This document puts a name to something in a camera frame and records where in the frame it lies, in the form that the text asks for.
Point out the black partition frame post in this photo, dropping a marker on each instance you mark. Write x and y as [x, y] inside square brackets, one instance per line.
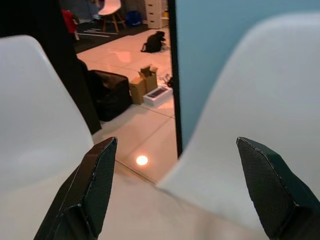
[175, 75]

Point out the black backpack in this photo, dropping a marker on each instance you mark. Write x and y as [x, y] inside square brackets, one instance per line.
[153, 42]

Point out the white plastic shell chair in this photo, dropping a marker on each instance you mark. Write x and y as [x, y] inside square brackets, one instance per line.
[32, 120]
[252, 100]

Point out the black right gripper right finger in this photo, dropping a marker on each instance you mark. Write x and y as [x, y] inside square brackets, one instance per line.
[270, 190]

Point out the red cloth item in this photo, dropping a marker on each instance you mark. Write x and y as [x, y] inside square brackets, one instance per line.
[68, 21]

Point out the white chair with wooden legs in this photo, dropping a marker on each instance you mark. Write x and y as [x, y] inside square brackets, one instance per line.
[111, 11]

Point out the black floor mat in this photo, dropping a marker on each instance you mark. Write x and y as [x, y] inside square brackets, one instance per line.
[105, 37]

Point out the black storage case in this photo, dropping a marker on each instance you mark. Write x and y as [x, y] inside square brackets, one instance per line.
[111, 96]

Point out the closed brown cardboard box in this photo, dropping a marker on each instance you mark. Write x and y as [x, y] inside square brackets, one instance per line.
[138, 90]

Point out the white flat keyboard box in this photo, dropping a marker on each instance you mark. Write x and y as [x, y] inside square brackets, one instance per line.
[158, 95]

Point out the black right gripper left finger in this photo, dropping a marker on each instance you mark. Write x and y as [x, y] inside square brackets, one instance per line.
[92, 190]

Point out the white drawer cabinet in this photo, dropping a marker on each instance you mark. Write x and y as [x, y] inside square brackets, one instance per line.
[155, 12]

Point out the blue storage bin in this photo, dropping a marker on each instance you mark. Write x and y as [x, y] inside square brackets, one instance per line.
[132, 18]

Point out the open brown cardboard box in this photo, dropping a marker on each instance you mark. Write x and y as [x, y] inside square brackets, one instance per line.
[149, 77]

